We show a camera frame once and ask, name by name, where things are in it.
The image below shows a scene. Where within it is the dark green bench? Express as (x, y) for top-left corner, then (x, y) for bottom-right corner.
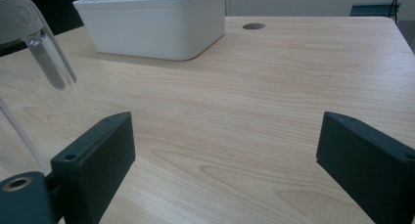
(349, 3), (401, 18)

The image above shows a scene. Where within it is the white plastic storage box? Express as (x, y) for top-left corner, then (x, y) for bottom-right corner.
(72, 0), (227, 62)

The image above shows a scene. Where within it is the black cable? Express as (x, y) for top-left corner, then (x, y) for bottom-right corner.
(388, 0), (401, 24)

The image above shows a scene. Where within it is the clear glass pitcher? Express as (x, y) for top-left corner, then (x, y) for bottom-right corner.
(0, 0), (78, 173)

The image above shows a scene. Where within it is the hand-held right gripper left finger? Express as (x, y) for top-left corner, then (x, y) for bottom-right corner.
(50, 111), (137, 224)

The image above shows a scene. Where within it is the round metal table grommet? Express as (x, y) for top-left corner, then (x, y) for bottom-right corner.
(242, 22), (266, 31)

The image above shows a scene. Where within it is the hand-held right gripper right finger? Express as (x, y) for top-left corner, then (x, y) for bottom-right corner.
(315, 111), (415, 224)

